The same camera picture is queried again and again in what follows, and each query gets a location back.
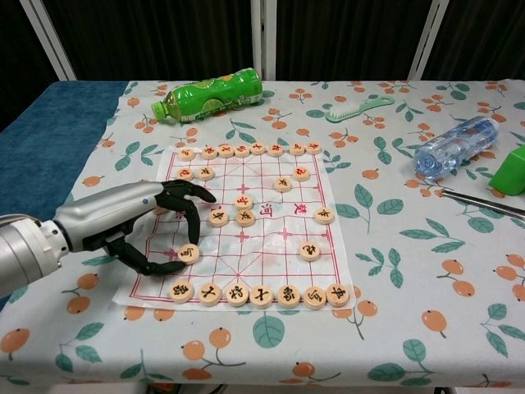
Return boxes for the silver metal tongs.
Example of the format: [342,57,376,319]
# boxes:
[441,188,525,219]

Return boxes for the xiangqi paper board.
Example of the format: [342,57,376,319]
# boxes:
[111,144,358,314]

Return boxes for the blue velvet cloth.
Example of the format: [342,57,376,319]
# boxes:
[0,80,130,222]

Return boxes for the green lime drink bottle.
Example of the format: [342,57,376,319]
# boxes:
[150,67,264,124]

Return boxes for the dark curtain panel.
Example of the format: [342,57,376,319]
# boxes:
[43,0,253,81]
[274,0,435,81]

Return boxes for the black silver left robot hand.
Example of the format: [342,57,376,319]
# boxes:
[54,178,217,277]

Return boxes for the green white-bristle brush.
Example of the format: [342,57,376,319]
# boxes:
[325,95,395,123]

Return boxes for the clear plastic water bottle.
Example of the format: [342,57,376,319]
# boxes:
[413,115,500,178]

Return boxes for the white frame post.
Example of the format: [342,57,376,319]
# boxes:
[407,0,449,81]
[19,0,78,81]
[250,0,277,81]

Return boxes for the floral fruit-print tablecloth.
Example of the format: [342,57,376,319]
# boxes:
[0,80,525,394]

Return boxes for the green plastic block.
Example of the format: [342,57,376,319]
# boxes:
[488,144,525,199]

